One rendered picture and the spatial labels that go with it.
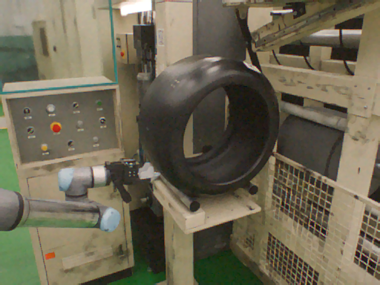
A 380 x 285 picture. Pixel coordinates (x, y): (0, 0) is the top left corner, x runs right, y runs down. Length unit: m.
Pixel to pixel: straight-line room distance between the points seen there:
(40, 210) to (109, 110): 0.98
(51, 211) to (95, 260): 1.23
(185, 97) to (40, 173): 0.98
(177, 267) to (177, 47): 1.19
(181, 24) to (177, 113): 0.51
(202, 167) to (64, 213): 0.74
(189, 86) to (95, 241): 1.25
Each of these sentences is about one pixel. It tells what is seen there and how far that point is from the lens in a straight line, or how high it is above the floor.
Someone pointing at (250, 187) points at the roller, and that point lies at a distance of 1.36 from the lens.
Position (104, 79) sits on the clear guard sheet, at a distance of 1.71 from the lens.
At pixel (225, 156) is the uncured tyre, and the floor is 0.97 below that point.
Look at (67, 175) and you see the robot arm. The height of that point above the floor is 1.10.
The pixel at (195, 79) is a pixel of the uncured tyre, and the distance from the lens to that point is 1.07.
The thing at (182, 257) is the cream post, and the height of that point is 0.33.
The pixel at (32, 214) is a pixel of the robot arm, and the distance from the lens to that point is 0.88.
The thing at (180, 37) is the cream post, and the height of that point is 1.51.
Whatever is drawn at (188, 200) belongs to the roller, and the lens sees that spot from 1.24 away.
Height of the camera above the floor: 1.55
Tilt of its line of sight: 20 degrees down
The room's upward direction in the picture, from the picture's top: straight up
